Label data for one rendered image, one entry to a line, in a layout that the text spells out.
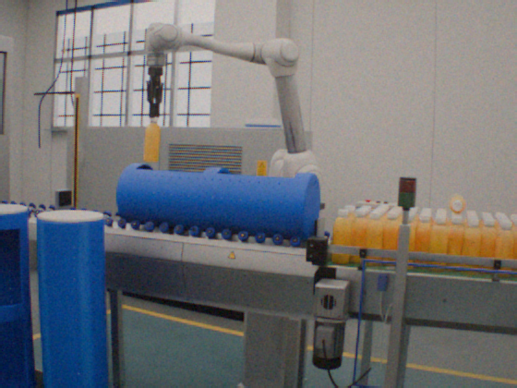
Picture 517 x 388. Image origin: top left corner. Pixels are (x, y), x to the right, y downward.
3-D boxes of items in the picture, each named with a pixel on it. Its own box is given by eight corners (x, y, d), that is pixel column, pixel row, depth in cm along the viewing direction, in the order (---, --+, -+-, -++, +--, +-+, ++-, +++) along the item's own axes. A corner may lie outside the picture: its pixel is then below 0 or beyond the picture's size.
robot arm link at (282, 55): (309, 187, 287) (330, 194, 267) (282, 195, 282) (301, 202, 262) (284, 37, 268) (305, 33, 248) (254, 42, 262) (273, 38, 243)
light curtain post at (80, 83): (81, 357, 327) (80, 78, 311) (89, 359, 325) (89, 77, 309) (75, 360, 321) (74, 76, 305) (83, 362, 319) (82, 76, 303)
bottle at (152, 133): (157, 162, 260) (160, 121, 259) (159, 163, 253) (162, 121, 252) (142, 161, 258) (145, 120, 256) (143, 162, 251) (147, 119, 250)
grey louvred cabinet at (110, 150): (103, 272, 544) (105, 127, 530) (304, 311, 446) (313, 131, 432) (65, 283, 496) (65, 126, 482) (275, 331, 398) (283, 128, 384)
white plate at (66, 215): (93, 221, 208) (93, 224, 208) (110, 212, 236) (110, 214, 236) (27, 217, 207) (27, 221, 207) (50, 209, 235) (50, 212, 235)
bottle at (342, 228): (337, 259, 222) (340, 212, 220) (352, 261, 217) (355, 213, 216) (327, 261, 216) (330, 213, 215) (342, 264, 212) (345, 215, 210)
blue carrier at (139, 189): (148, 217, 277) (147, 160, 273) (319, 233, 248) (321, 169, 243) (116, 228, 251) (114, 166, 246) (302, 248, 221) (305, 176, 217)
